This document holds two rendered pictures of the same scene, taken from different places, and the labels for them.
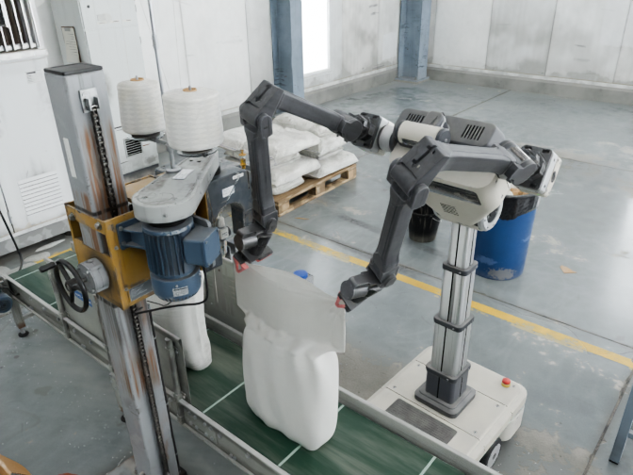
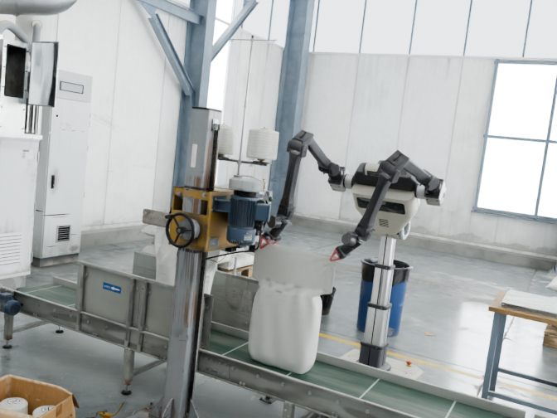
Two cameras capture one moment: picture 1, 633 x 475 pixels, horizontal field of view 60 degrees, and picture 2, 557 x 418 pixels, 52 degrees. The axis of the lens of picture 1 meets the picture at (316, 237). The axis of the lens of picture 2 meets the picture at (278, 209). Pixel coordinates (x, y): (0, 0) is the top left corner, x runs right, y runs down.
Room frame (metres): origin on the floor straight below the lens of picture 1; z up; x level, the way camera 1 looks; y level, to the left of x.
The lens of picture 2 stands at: (-1.45, 0.94, 1.61)
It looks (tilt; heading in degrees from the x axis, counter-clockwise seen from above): 6 degrees down; 347
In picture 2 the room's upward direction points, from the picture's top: 6 degrees clockwise
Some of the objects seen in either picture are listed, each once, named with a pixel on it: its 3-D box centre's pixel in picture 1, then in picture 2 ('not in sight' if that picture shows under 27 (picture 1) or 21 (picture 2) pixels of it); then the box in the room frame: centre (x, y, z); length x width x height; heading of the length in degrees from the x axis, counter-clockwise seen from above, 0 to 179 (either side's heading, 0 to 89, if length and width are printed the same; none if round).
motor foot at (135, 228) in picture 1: (143, 235); (226, 205); (1.51, 0.53, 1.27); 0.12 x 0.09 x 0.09; 140
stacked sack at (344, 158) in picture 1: (323, 162); (230, 260); (5.21, -0.09, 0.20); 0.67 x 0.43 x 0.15; 140
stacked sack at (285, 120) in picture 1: (306, 122); not in sight; (5.37, 0.08, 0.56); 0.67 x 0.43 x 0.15; 50
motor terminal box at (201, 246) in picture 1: (202, 249); (263, 214); (1.46, 0.34, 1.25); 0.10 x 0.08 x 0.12; 165
